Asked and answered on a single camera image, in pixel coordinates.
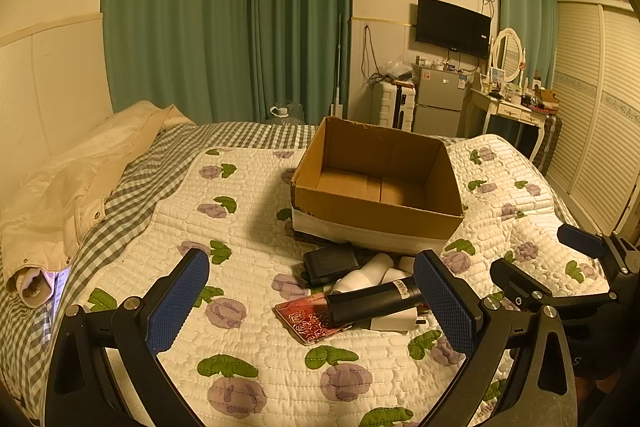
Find white charger adapter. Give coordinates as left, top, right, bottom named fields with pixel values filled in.
left=359, top=265, right=426, bottom=334

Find white cylinder bottle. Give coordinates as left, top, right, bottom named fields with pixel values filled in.
left=331, top=253, right=394, bottom=294

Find black cylinder tube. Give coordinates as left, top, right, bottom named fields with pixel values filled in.
left=326, top=277, right=425, bottom=324

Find black rectangular case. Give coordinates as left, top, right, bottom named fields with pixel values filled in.
left=302, top=244, right=359, bottom=286

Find red patterned card box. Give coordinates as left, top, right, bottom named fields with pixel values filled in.
left=273, top=293, right=349, bottom=346

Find grey checked bed sheet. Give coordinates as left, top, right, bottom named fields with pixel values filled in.
left=1, top=121, right=316, bottom=426

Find white louvered wardrobe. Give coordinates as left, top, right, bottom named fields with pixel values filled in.
left=548, top=0, right=639, bottom=234

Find cream jacket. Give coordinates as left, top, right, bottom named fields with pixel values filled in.
left=1, top=101, right=192, bottom=309

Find white dressing table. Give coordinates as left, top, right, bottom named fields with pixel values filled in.
left=463, top=89, right=548, bottom=161

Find open cardboard box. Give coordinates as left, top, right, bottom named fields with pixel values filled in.
left=291, top=117, right=463, bottom=256

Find silver mini fridge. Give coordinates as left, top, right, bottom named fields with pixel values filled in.
left=412, top=66, right=468, bottom=138

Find white suitcase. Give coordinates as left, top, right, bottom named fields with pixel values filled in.
left=371, top=81, right=416, bottom=132

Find white pole by curtain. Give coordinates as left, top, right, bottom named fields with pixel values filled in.
left=330, top=13, right=344, bottom=118

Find small green curtain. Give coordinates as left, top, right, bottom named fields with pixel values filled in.
left=499, top=0, right=558, bottom=89

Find clear water jug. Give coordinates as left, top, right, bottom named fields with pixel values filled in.
left=265, top=102, right=305, bottom=126

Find large green curtain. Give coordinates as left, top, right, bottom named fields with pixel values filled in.
left=101, top=0, right=352, bottom=124

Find black wall television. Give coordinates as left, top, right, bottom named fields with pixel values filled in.
left=416, top=0, right=491, bottom=60

